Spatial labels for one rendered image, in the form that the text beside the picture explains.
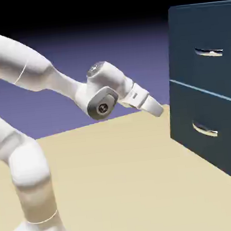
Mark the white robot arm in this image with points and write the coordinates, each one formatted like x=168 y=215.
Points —
x=32 y=66

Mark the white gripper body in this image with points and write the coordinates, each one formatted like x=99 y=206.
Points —
x=151 y=105

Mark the dark blue drawer front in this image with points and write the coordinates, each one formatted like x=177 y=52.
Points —
x=227 y=146
x=189 y=39

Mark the dark blue cabinet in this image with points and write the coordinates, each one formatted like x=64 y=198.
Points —
x=207 y=107

